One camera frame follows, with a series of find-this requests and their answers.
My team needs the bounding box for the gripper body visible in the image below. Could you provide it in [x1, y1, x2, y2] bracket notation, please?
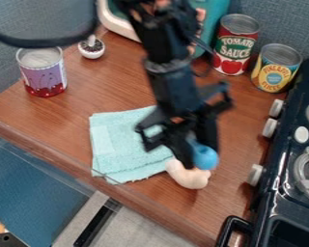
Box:
[133, 64, 235, 152]

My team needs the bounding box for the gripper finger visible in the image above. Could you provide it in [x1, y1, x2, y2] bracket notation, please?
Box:
[197, 111, 222, 152]
[171, 134, 196, 170]

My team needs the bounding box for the cream toy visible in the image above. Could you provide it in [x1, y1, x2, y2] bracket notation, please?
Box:
[163, 158, 214, 190]

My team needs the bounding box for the light blue cloth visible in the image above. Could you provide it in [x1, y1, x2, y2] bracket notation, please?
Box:
[88, 105, 177, 186]

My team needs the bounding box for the red tomato can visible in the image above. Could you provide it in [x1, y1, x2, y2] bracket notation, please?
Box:
[210, 13, 262, 77]

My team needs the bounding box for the yellow pineapple can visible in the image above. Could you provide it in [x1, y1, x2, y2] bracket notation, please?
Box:
[249, 42, 304, 95]

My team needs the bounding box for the toy stove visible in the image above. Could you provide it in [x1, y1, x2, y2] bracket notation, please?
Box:
[213, 56, 309, 247]

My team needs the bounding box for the purple cherry can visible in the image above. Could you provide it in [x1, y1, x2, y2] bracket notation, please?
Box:
[14, 46, 70, 98]

